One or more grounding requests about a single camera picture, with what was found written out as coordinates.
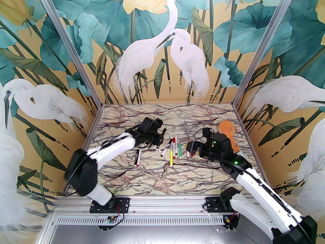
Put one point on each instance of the aluminium frame post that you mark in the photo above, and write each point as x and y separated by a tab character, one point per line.
264	43
68	42

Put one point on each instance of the orange plush toy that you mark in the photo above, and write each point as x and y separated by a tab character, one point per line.
226	128

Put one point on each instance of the green circuit board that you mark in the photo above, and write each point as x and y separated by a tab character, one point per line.
110	220

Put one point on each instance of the circuit board yellow connector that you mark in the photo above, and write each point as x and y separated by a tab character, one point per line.
227	220

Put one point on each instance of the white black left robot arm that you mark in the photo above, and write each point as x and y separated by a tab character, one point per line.
114	146

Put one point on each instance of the aluminium table edge rail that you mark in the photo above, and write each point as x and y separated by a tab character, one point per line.
165	204

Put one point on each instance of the grey metal base sheet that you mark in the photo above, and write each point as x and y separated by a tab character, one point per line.
165	235

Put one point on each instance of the green pen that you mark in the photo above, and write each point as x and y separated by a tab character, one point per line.
179	149

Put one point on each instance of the red marker pen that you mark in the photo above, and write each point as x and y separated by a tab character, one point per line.
174	142

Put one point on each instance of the white marker red tail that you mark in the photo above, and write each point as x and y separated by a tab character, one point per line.
137	157

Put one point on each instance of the aluminium table side rail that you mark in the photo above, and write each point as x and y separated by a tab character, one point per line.
92	127
243	127

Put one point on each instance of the yellow marker pen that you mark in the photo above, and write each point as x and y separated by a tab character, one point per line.
171	159

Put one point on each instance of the black marker pen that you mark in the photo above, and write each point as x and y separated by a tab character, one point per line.
164	131
166	149

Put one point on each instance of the small green white card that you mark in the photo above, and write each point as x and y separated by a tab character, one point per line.
243	156

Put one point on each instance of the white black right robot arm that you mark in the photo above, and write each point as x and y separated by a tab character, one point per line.
254	184

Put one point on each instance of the perforated metal strip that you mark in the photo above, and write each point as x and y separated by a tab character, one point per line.
165	220

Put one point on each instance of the slim white red pen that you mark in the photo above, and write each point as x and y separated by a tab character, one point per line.
174	152

